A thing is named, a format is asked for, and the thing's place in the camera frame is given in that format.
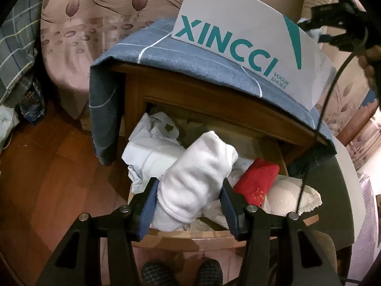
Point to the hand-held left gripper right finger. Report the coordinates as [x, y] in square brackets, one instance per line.
[230, 211]

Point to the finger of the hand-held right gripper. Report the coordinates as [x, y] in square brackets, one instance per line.
[324, 13]
[336, 41]

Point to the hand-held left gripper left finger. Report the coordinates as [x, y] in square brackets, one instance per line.
[148, 205]

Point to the white sock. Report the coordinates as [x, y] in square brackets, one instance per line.
[193, 175]

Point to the white shoe box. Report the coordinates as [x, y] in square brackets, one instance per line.
[238, 15]

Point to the person's right hand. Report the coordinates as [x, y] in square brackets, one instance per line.
[370, 65]

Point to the red cloth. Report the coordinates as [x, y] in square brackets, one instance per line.
[256, 181]

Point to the white plastic bag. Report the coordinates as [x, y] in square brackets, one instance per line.
[148, 152]

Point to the cream knit cloth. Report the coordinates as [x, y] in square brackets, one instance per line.
[285, 196]

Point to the leaf print curtain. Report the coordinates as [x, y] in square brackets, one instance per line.
[104, 20]
[345, 104]

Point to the plaid slipper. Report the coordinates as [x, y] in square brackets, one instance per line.
[210, 274]
[159, 274]

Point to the grey flat board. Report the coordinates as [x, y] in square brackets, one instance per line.
[330, 190]

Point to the wooden nightstand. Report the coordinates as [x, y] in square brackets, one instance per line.
[208, 95]

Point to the blue striped cloth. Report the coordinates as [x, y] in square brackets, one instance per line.
[166, 53]

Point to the blue packet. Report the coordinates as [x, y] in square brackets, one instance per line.
[32, 104]

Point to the white frayed cloth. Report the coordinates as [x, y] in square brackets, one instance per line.
[6, 125]

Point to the plaid blanket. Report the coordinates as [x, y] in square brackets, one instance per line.
[18, 44]

